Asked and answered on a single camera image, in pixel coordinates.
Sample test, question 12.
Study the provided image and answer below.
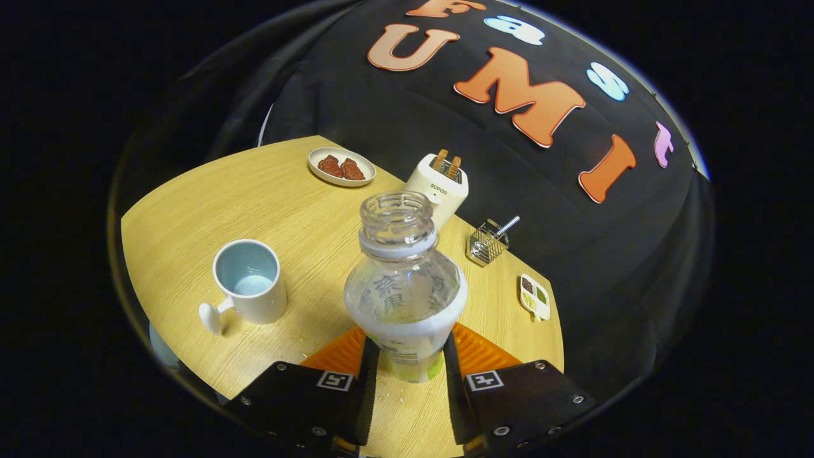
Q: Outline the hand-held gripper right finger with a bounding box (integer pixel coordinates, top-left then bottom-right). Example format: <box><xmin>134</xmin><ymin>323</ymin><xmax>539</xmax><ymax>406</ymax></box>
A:
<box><xmin>443</xmin><ymin>321</ymin><xmax>597</xmax><ymax>457</ymax></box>

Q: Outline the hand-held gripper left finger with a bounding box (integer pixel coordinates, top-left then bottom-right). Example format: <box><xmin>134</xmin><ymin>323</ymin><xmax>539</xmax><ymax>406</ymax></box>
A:
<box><xmin>223</xmin><ymin>326</ymin><xmax>381</xmax><ymax>458</ymax></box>

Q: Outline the white toaster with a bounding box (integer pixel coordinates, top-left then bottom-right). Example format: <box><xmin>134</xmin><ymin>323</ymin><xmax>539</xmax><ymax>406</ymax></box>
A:
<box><xmin>403</xmin><ymin>153</ymin><xmax>469</xmax><ymax>231</ymax></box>

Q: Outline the wooden table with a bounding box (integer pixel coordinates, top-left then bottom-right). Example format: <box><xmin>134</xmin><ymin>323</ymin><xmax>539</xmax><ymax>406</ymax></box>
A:
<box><xmin>121</xmin><ymin>135</ymin><xmax>565</xmax><ymax>458</ymax></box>

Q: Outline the white divided bean dish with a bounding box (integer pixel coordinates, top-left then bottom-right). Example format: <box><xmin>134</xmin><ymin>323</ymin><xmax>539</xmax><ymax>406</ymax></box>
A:
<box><xmin>519</xmin><ymin>274</ymin><xmax>551</xmax><ymax>322</ymax></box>

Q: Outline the small white round plate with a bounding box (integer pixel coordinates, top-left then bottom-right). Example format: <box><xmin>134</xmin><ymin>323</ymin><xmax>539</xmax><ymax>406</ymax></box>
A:
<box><xmin>308</xmin><ymin>148</ymin><xmax>377</xmax><ymax>188</ymax></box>

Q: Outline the wire mesh holder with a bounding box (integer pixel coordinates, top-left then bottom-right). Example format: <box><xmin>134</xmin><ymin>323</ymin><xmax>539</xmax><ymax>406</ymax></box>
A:
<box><xmin>466</xmin><ymin>219</ymin><xmax>509</xmax><ymax>267</ymax></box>

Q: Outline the white cup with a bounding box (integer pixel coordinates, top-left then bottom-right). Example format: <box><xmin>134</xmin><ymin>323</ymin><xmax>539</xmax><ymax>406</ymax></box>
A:
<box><xmin>198</xmin><ymin>239</ymin><xmax>288</xmax><ymax>336</ymax></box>

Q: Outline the clear plastic juice bottle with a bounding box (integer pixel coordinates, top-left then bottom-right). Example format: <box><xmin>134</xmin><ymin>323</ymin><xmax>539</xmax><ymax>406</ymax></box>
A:
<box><xmin>344</xmin><ymin>191</ymin><xmax>469</xmax><ymax>384</ymax></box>

